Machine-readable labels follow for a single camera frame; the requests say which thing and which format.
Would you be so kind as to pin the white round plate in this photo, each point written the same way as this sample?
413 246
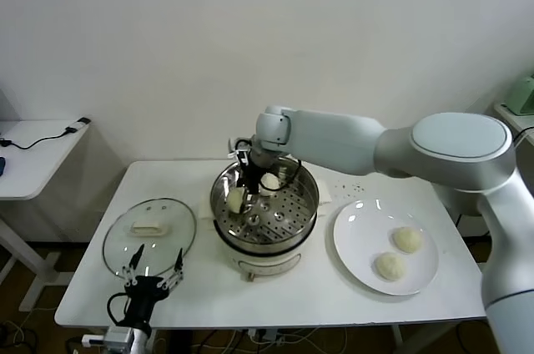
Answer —
359 237

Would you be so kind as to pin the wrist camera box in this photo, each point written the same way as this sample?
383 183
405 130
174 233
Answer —
117 336
242 153

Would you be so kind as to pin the blue object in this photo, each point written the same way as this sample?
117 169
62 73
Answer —
2 166

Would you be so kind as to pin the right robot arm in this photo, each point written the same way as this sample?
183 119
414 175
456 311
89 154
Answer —
334 137

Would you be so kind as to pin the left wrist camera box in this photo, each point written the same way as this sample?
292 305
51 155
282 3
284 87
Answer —
117 336

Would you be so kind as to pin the green appliance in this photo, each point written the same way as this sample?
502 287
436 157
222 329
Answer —
523 97

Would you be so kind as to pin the white steamed baozi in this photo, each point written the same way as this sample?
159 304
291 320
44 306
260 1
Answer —
390 266
234 201
408 240
271 185

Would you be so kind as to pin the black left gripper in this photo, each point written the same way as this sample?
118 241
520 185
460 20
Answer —
144 291

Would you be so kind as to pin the round glass pot lid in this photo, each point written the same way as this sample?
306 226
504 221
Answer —
167 212

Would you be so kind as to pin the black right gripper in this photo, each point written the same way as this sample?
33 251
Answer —
253 176

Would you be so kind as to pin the white power strip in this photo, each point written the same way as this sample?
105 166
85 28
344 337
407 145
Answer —
263 335

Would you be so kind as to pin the steel steamer basket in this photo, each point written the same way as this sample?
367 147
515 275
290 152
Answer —
300 199

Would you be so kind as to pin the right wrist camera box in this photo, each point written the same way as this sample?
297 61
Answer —
242 153

